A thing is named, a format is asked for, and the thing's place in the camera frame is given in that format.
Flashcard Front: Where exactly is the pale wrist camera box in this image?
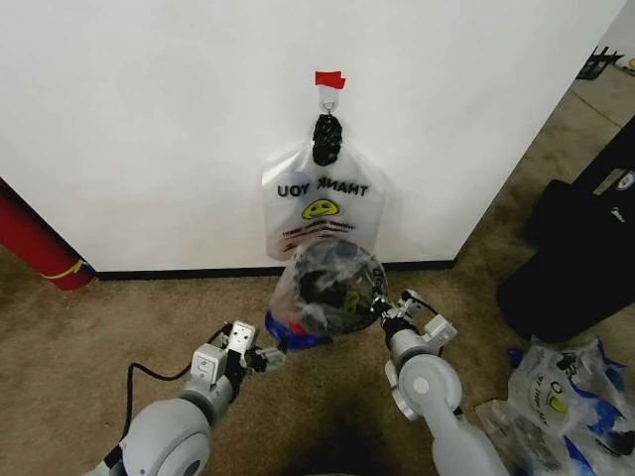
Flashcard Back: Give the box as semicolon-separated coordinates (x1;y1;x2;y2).
398;290;424;320
228;320;258;359

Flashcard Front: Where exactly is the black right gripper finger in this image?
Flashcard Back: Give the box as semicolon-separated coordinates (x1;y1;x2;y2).
371;294;398;321

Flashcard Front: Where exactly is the dark trash bin blue base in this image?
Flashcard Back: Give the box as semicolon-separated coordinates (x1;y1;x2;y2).
264;239;386;351

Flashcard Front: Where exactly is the black frame object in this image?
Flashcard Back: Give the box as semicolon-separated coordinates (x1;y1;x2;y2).
580;46;622;81

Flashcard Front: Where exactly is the black baseboard strip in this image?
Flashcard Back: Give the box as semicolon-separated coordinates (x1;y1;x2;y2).
92;259;461;282

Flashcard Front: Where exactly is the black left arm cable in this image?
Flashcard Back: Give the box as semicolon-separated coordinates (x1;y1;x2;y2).
125;362;195;418

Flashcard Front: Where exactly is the clear plastic bin liner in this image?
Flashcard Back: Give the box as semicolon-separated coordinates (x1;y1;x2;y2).
270;239;386;343

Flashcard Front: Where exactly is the white wall hook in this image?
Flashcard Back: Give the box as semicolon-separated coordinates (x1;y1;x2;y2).
317;83;343;114

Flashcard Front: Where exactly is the crumpled white plastic bag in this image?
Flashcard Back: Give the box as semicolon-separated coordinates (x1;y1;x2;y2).
474;336;635;476

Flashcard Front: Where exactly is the black braided bag handle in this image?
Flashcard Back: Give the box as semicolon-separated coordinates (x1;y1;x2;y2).
312;112;345;166

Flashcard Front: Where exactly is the white thank you garbage bag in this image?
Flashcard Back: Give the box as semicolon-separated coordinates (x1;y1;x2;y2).
259;138;398;262

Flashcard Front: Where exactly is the red tape strip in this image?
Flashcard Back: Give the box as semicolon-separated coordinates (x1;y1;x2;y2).
315;70;348;91

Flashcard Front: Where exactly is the black fabric bag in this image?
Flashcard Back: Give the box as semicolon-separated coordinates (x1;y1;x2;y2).
495;112;635;344

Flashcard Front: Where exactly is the red cylinder yellow stripe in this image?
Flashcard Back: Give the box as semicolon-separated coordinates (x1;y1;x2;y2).
0;177;95;293

